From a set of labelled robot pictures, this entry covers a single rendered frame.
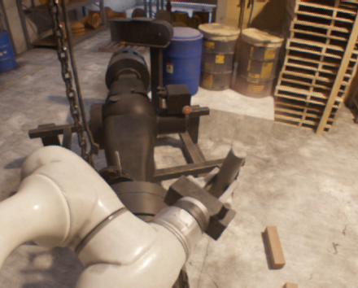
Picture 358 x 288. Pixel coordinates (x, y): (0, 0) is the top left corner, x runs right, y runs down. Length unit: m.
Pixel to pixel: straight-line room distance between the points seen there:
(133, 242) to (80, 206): 0.08
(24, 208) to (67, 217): 0.05
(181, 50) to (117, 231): 3.17
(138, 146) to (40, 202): 1.54
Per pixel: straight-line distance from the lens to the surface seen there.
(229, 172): 0.55
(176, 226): 0.41
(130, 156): 1.83
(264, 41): 3.67
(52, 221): 0.35
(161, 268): 0.37
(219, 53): 3.77
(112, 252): 0.35
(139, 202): 1.37
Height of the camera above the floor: 2.18
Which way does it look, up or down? 38 degrees down
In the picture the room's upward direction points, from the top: 2 degrees clockwise
